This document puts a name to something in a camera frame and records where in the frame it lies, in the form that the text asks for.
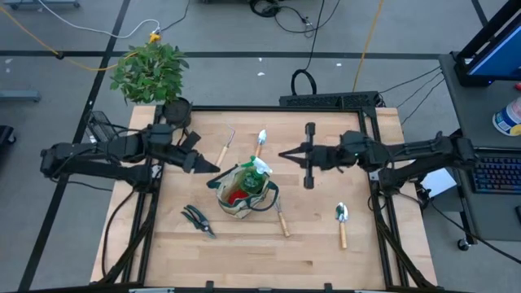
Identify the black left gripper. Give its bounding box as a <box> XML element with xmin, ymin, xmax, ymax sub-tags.
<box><xmin>162</xmin><ymin>130</ymin><xmax>221</xmax><ymax>174</ymax></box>

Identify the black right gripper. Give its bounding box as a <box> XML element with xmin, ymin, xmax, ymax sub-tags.
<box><xmin>278</xmin><ymin>121</ymin><xmax>346</xmax><ymax>190</ymax></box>

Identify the wooden handled hook weeder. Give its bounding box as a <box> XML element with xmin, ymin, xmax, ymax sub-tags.
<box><xmin>214</xmin><ymin>125</ymin><xmax>237</xmax><ymax>168</ymax></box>

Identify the green spray bottle white trigger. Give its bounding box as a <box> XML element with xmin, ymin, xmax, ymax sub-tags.
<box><xmin>238</xmin><ymin>155</ymin><xmax>274</xmax><ymax>195</ymax></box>

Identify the beige green canvas gardening bag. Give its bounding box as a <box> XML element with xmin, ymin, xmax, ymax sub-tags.
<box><xmin>206</xmin><ymin>160</ymin><xmax>281</xmax><ymax>220</ymax></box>

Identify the red gardening glove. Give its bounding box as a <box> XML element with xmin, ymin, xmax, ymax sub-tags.
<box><xmin>226</xmin><ymin>189</ymin><xmax>250</xmax><ymax>206</ymax></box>

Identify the black plant pot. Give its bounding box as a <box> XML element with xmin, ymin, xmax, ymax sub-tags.
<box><xmin>161</xmin><ymin>96</ymin><xmax>193</xmax><ymax>128</ymax></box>

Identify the black perforated control box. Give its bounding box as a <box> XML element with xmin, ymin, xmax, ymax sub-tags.
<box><xmin>278</xmin><ymin>90</ymin><xmax>382</xmax><ymax>110</ymax></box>

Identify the green leafy plant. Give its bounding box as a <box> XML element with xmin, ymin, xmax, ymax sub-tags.
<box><xmin>109</xmin><ymin>42</ymin><xmax>190</xmax><ymax>106</ymax></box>

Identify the white paper sheet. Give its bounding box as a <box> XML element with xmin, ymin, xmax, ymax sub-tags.
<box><xmin>421</xmin><ymin>167</ymin><xmax>459</xmax><ymax>199</ymax></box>

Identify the grey desk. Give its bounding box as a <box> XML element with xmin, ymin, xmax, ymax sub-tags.
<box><xmin>438</xmin><ymin>52</ymin><xmax>521</xmax><ymax>242</ymax></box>

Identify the black backlit keyboard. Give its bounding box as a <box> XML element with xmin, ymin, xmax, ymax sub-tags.
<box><xmin>470</xmin><ymin>154</ymin><xmax>521</xmax><ymax>195</ymax></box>

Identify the white blue wipes tub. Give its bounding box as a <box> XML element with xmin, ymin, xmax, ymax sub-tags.
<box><xmin>492</xmin><ymin>96</ymin><xmax>521</xmax><ymax>138</ymax></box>

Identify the black desk monitor with stand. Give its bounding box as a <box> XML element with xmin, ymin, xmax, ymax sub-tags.
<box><xmin>453</xmin><ymin>0</ymin><xmax>521</xmax><ymax>87</ymax></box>

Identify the narrow wooden handled trowel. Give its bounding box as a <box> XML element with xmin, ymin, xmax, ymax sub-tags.
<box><xmin>254</xmin><ymin>129</ymin><xmax>269</xmax><ymax>158</ymax></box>

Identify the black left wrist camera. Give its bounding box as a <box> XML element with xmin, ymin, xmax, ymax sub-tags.
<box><xmin>144</xmin><ymin>123</ymin><xmax>174</xmax><ymax>147</ymax></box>

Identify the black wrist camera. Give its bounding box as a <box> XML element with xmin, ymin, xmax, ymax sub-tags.
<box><xmin>339</xmin><ymin>129</ymin><xmax>370</xmax><ymax>158</ymax></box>
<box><xmin>144</xmin><ymin>123</ymin><xmax>174</xmax><ymax>147</ymax></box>

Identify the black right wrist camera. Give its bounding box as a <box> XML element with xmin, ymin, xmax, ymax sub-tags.
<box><xmin>339</xmin><ymin>129</ymin><xmax>370</xmax><ymax>158</ymax></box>

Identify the black metal table frame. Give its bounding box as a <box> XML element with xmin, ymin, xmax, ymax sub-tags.
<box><xmin>91</xmin><ymin>104</ymin><xmax>440</xmax><ymax>293</ymax></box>

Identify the wooden handled hand rake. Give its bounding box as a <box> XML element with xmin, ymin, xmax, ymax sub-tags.
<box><xmin>273</xmin><ymin>199</ymin><xmax>291</xmax><ymax>238</ymax></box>

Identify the black hanging cable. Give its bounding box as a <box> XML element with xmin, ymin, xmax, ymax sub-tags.
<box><xmin>290</xmin><ymin>0</ymin><xmax>326</xmax><ymax>98</ymax></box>

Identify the wide wooden handled trowel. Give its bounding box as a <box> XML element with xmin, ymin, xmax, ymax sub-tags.
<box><xmin>335</xmin><ymin>202</ymin><xmax>350</xmax><ymax>250</ymax></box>

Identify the black wire mesh basket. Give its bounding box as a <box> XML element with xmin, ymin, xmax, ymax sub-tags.
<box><xmin>85</xmin><ymin>110</ymin><xmax>118</xmax><ymax>143</ymax></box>

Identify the yellow hanging power cord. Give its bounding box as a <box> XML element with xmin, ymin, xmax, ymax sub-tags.
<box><xmin>352</xmin><ymin>0</ymin><xmax>386</xmax><ymax>93</ymax></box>

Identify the yellow floor extension cord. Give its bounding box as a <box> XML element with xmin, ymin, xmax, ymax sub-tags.
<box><xmin>0</xmin><ymin>6</ymin><xmax>162</xmax><ymax>72</ymax></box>

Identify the thin black cable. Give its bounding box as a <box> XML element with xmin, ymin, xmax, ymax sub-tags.
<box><xmin>379</xmin><ymin>66</ymin><xmax>443</xmax><ymax>95</ymax></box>
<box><xmin>401</xmin><ymin>78</ymin><xmax>445</xmax><ymax>126</ymax></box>

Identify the black cable bundle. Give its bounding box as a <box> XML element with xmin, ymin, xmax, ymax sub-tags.
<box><xmin>248</xmin><ymin>0</ymin><xmax>341</xmax><ymax>38</ymax></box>

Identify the white floor cable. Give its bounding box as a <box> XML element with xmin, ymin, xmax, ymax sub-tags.
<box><xmin>38</xmin><ymin>0</ymin><xmax>162</xmax><ymax>40</ymax></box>

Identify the long black desk cable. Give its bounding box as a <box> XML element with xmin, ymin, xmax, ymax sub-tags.
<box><xmin>427</xmin><ymin>199</ymin><xmax>521</xmax><ymax>265</ymax></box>

